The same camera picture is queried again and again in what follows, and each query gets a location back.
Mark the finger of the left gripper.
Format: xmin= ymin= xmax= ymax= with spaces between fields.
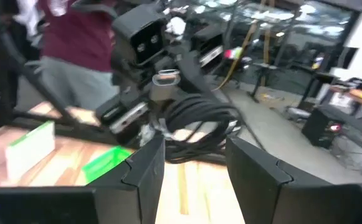
xmin=176 ymin=51 xmax=214 ymax=98
xmin=118 ymin=82 xmax=153 ymax=110

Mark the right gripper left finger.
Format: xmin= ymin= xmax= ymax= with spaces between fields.
xmin=87 ymin=133 xmax=166 ymax=224

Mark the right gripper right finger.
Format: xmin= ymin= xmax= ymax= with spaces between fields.
xmin=226 ymin=136 xmax=362 ymax=224

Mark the black cable silver plug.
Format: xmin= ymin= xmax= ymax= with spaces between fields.
xmin=151 ymin=70 xmax=242 ymax=165

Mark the white box with green edge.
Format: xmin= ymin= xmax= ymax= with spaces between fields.
xmin=5 ymin=120 xmax=56 ymax=182

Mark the green plastic basket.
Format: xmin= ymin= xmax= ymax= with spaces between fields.
xmin=81 ymin=145 xmax=133 ymax=185

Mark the person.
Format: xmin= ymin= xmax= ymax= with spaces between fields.
xmin=0 ymin=0 xmax=121 ymax=111

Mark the black speaker box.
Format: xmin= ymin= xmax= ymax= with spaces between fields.
xmin=301 ymin=107 xmax=345 ymax=149

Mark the black aluminium table frame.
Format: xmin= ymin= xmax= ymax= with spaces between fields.
xmin=0 ymin=27 xmax=138 ymax=147

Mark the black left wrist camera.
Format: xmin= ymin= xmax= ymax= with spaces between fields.
xmin=111 ymin=5 xmax=169 ymax=68

